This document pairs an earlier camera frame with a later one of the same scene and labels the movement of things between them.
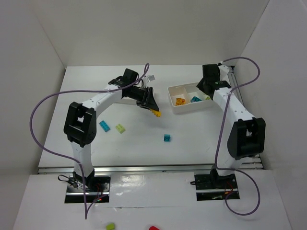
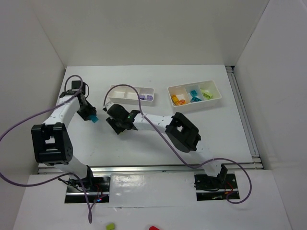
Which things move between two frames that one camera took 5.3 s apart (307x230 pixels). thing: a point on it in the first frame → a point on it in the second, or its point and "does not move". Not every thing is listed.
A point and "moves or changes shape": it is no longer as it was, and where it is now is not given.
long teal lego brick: [104, 126] moves or changes shape
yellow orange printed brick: [180, 101] does not move
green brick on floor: [111, 226] does not move
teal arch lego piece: [194, 98] does not move
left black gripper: [146, 97] → [87, 113]
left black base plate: [101, 188] does not move
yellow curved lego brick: [157, 113] → [175, 99]
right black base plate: [214, 187] does not move
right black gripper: [204, 87] → [117, 125]
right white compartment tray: [188, 97] does not move
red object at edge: [153, 228] does not move
